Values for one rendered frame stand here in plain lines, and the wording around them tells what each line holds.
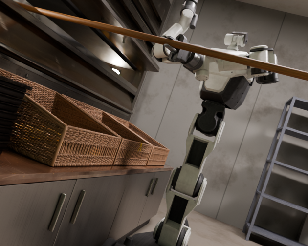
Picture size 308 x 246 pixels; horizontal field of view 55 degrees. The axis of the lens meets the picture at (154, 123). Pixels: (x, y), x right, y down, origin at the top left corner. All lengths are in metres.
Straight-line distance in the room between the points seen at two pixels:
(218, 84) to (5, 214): 1.20
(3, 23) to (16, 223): 0.85
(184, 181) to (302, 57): 3.43
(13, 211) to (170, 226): 1.01
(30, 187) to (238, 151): 3.66
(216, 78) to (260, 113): 2.80
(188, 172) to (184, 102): 2.86
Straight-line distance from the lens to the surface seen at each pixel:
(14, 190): 0.91
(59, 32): 1.73
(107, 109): 2.42
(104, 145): 1.39
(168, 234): 1.78
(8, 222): 0.96
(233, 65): 1.40
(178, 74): 4.54
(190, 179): 1.64
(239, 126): 4.38
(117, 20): 1.92
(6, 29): 1.48
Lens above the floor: 0.80
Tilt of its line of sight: 3 degrees up
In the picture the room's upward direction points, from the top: 20 degrees clockwise
